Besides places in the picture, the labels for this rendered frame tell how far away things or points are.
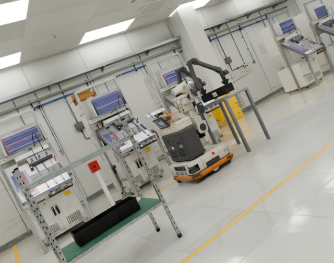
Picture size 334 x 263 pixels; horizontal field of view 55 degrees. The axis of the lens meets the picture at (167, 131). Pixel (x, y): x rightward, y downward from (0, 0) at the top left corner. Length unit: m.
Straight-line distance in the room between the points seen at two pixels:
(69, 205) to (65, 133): 2.13
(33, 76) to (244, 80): 5.41
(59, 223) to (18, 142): 1.29
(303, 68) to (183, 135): 4.90
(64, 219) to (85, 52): 3.73
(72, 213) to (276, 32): 6.16
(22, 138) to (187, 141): 2.43
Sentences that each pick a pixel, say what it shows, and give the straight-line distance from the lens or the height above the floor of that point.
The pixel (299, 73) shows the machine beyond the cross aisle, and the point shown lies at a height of 0.38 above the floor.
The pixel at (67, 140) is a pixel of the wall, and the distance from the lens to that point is 6.72.
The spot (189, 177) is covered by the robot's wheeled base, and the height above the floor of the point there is 0.10.
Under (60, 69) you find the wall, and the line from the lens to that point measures 7.04.
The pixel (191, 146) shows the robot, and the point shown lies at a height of 0.44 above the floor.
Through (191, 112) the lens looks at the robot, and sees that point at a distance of 4.36.
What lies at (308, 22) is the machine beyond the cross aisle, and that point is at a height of 1.42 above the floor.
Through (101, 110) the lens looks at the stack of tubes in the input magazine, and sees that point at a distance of 5.38.
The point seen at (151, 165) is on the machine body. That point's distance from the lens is 5.39.
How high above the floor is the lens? 1.03
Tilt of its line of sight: 4 degrees down
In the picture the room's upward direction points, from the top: 26 degrees counter-clockwise
